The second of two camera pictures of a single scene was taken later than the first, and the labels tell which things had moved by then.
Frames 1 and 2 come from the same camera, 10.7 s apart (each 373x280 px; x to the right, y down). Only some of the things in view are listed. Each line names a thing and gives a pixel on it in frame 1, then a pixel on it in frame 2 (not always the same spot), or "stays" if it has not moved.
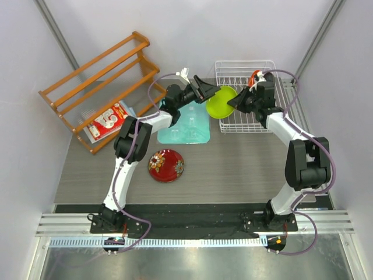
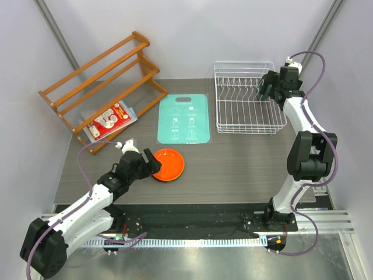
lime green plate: x=217 y=105 → x=168 y=181
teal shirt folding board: x=192 y=127 stays
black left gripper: x=204 y=90 → x=152 y=164
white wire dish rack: x=236 y=74 stays
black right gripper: x=237 y=102 → x=272 y=79
